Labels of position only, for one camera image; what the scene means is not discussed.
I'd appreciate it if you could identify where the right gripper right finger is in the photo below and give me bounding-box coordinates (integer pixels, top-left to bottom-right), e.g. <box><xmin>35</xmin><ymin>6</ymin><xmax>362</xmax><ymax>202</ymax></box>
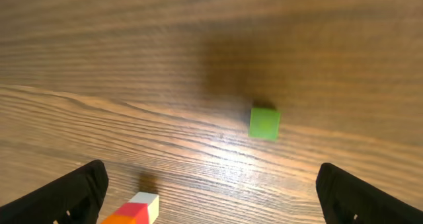
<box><xmin>315</xmin><ymin>163</ymin><xmax>423</xmax><ymax>224</ymax></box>

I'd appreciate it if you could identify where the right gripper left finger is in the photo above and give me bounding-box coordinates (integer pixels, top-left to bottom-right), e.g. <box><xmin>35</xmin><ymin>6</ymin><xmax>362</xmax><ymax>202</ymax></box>
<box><xmin>0</xmin><ymin>159</ymin><xmax>109</xmax><ymax>224</ymax></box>

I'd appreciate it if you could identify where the orange cube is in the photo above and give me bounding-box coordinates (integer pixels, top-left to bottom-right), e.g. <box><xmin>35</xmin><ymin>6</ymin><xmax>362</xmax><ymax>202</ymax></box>
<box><xmin>100</xmin><ymin>213</ymin><xmax>137</xmax><ymax>224</ymax></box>

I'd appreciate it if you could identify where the green cube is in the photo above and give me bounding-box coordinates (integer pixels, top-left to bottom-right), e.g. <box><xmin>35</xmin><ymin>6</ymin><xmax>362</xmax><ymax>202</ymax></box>
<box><xmin>247</xmin><ymin>106</ymin><xmax>282</xmax><ymax>141</ymax></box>

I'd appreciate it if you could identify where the red cube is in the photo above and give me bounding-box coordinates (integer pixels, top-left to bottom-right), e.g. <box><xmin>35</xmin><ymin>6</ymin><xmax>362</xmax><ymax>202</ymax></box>
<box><xmin>114</xmin><ymin>202</ymin><xmax>151</xmax><ymax>224</ymax></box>

